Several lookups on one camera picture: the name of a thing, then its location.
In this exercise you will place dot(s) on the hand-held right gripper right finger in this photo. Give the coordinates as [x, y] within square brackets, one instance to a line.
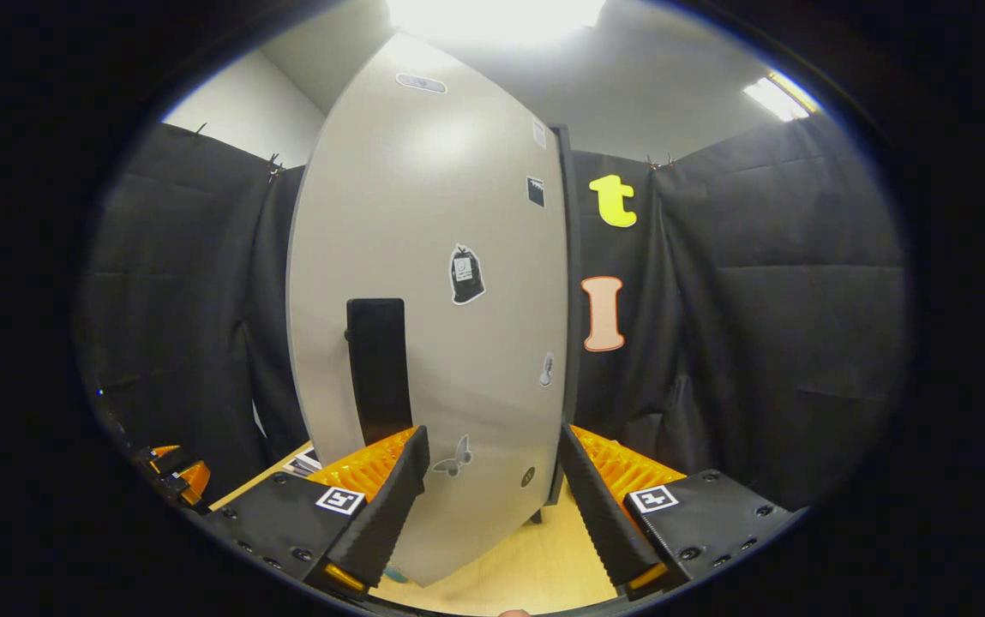
[599, 514]

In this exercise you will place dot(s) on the small ceiling light panel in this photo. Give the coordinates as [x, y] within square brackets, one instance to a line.
[779, 98]

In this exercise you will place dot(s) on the large ceiling light panel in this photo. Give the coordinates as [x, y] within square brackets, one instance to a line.
[496, 17]

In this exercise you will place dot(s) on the white book with dark portrait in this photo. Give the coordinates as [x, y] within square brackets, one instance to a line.
[303, 464]

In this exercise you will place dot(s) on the light grey cabinet door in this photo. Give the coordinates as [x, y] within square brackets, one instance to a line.
[423, 214]

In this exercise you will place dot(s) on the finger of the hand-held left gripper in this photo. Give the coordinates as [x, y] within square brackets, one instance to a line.
[192, 484]
[158, 457]

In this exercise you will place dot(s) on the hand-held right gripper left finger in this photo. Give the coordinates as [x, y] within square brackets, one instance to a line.
[389, 514]

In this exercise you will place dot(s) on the black backdrop cloth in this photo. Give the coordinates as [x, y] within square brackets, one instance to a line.
[758, 343]

